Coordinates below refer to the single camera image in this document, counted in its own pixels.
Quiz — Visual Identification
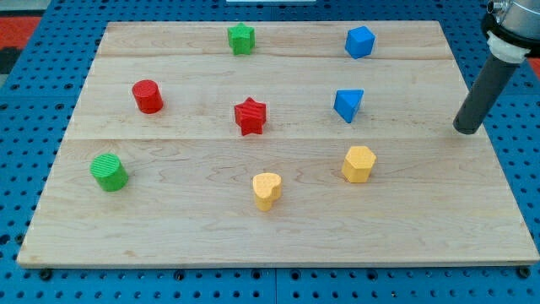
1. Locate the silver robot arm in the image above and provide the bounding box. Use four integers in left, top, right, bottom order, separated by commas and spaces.
453, 0, 539, 134

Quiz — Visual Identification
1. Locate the green star block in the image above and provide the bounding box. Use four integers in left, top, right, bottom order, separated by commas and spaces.
227, 23, 256, 56

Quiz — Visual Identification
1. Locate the red cylinder block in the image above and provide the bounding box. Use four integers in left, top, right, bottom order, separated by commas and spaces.
132, 79, 164, 114

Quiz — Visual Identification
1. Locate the green cylinder block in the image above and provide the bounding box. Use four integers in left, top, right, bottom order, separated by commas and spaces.
89, 153, 128, 192

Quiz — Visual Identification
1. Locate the blue cube block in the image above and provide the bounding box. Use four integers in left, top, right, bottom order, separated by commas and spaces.
345, 25, 376, 59

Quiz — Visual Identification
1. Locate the yellow hexagon block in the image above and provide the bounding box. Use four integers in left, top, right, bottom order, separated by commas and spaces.
342, 146, 377, 183

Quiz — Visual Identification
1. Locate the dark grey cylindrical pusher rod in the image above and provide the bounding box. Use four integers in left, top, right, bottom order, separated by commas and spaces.
453, 54, 520, 134

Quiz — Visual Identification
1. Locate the wooden board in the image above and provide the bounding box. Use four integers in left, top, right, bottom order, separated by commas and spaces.
18, 21, 539, 269

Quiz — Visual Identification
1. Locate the yellow heart block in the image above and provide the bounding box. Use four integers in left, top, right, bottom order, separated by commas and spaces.
252, 172, 282, 212

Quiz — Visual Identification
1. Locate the blue triangle block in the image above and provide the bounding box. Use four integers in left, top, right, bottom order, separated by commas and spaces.
333, 89, 365, 123

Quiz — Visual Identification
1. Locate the red star block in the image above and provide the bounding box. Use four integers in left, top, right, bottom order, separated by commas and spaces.
234, 97, 267, 136

